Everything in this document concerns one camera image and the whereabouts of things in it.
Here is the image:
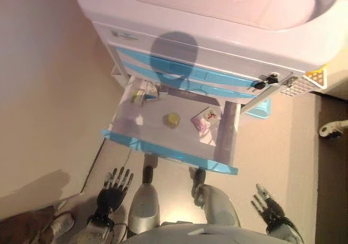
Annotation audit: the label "clear side bin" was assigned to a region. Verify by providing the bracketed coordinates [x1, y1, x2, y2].
[109, 64, 128, 78]

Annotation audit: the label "left silver robot leg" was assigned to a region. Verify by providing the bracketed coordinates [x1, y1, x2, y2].
[127, 165, 161, 234]

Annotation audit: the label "green white medicine box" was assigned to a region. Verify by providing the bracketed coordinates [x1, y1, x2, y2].
[129, 87, 148, 107]

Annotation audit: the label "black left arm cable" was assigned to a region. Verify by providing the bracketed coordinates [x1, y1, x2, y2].
[110, 219, 130, 236]

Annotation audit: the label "yellow medicine bottle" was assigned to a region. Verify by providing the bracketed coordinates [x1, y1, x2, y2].
[162, 112, 183, 130]

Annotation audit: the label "clear plastic bag red print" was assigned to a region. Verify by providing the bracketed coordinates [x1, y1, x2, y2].
[189, 104, 223, 147]

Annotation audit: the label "yellow sharps container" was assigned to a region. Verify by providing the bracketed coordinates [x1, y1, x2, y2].
[312, 61, 333, 74]

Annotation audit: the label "silver robot leg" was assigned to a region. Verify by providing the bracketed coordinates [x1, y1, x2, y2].
[189, 168, 242, 228]
[127, 165, 161, 234]

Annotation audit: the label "grey robot torso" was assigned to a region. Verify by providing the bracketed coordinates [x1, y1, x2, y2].
[123, 223, 289, 244]

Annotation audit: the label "black cart keys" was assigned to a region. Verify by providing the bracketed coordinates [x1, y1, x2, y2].
[253, 72, 281, 92]

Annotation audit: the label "blue waste bin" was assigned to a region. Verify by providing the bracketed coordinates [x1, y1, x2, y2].
[244, 96, 273, 119]

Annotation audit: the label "thin beige floor cord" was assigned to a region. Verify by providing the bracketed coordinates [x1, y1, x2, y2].
[121, 149, 133, 171]

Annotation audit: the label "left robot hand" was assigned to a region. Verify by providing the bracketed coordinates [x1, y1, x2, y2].
[95, 166, 135, 211]

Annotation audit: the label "blue-fronted cart drawer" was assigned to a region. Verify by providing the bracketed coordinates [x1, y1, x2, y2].
[100, 74, 242, 176]

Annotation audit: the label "white medical cart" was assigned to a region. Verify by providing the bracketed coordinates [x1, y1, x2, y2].
[74, 0, 348, 169]

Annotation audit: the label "white mesh basket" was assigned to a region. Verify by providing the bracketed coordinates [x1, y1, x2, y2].
[279, 64, 332, 98]

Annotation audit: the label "blue white medicine box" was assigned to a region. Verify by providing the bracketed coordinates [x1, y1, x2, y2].
[143, 82, 161, 100]

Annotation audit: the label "right silver robot leg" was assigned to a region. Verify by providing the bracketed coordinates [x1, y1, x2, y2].
[189, 168, 242, 228]

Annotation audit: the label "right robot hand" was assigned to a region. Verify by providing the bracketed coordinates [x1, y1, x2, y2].
[250, 183, 287, 229]

